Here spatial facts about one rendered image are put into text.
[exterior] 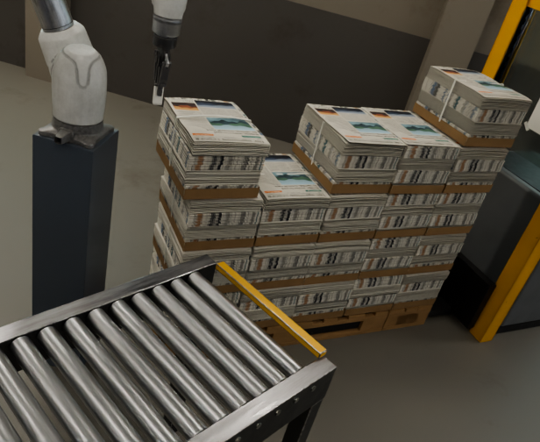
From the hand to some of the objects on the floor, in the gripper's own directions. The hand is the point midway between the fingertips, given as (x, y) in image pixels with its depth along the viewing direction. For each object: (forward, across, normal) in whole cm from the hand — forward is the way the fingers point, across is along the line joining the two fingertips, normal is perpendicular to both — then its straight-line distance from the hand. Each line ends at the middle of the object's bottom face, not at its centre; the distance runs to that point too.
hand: (158, 94), depth 187 cm
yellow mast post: (+113, +33, -185) cm, 220 cm away
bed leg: (+114, -96, -24) cm, 151 cm away
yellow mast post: (+113, -33, -185) cm, 220 cm away
